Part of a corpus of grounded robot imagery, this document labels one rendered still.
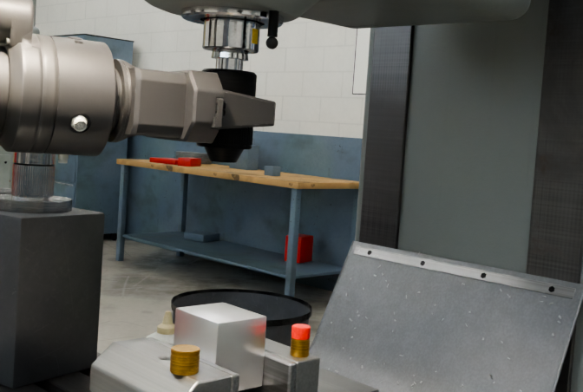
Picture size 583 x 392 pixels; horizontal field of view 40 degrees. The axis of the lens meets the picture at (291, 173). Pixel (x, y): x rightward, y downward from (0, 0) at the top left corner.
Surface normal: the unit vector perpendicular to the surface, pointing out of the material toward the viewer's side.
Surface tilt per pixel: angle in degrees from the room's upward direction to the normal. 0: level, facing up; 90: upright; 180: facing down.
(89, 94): 88
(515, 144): 90
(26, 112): 111
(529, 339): 63
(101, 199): 90
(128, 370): 40
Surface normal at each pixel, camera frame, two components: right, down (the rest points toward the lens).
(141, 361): -0.42, -0.77
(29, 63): 0.48, -0.34
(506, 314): -0.59, -0.46
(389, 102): -0.70, -0.01
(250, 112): 0.50, 0.08
